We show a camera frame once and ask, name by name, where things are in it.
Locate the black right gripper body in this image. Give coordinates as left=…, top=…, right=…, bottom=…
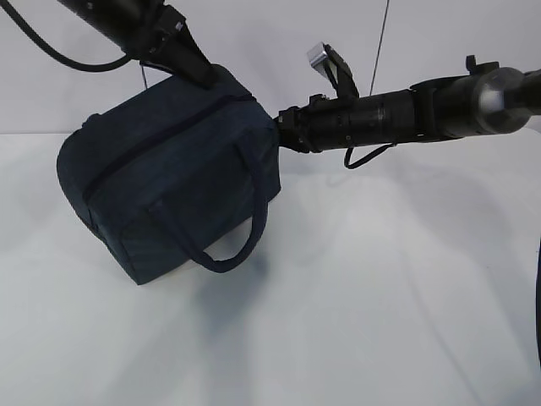
left=276, top=94, right=362, bottom=154

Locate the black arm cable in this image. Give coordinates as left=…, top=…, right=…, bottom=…
left=342, top=141, right=398, bottom=171
left=0, top=0, right=132, bottom=73

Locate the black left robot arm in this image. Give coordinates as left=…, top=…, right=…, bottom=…
left=62, top=0, right=217, bottom=89

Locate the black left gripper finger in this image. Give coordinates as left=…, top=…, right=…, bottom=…
left=168, top=40, right=216, bottom=89

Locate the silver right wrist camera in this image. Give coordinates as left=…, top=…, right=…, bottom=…
left=307, top=42, right=359, bottom=98

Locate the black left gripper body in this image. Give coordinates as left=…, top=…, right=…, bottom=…
left=122, top=3, right=188, bottom=72

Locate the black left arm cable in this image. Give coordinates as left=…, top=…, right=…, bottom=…
left=0, top=0, right=132, bottom=73

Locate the dark blue lunch bag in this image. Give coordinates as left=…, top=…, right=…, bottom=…
left=56, top=65, right=281, bottom=285

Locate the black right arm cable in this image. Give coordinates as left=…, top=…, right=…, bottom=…
left=342, top=141, right=398, bottom=171

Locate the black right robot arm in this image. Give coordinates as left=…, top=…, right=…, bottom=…
left=276, top=56, right=540, bottom=153

